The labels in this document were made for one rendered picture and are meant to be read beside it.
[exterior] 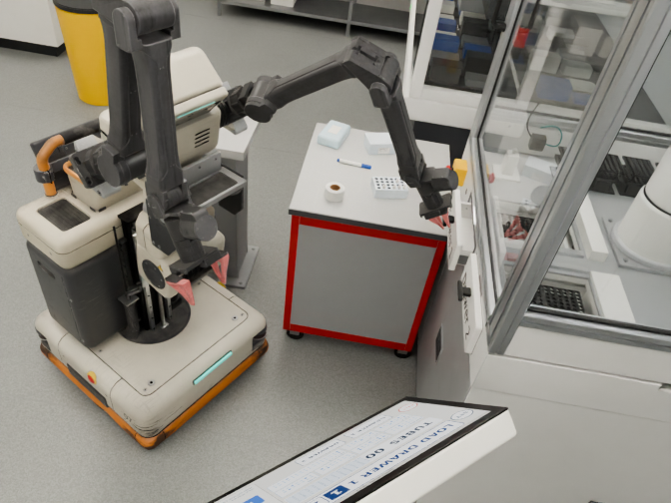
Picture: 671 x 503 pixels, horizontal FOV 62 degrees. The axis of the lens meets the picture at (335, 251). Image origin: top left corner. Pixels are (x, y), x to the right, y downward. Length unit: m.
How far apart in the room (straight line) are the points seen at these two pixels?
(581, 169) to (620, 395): 0.69
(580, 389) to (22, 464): 1.83
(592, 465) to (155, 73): 1.53
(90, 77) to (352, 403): 2.75
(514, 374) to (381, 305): 0.90
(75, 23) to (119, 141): 2.72
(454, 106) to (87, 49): 2.41
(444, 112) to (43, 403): 1.99
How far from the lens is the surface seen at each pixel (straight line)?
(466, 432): 0.95
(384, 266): 2.11
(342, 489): 0.91
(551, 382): 1.51
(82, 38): 3.99
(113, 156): 1.27
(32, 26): 4.86
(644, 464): 1.88
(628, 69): 1.01
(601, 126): 1.05
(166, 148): 1.17
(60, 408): 2.44
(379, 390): 2.42
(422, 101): 2.49
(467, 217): 1.96
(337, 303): 2.27
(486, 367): 1.45
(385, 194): 2.07
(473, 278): 1.60
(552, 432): 1.70
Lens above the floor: 1.97
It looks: 42 degrees down
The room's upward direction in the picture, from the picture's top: 9 degrees clockwise
